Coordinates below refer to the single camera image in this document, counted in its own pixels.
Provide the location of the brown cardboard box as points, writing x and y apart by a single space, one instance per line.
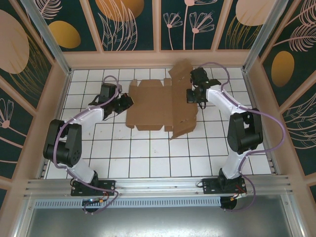
148 108

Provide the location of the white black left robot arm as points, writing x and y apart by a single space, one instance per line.
86 118

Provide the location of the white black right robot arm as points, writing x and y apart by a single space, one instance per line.
222 101

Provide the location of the small controller board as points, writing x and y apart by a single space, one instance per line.
95 201

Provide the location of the grey metal sheet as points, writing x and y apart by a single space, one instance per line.
158 222

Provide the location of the aluminium side rail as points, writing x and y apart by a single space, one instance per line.
250 98

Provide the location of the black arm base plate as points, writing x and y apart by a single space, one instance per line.
108 185
208 186

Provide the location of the aluminium mounting rail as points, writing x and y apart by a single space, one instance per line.
158 184

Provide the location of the aluminium corner post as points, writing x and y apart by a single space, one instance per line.
48 37
260 37

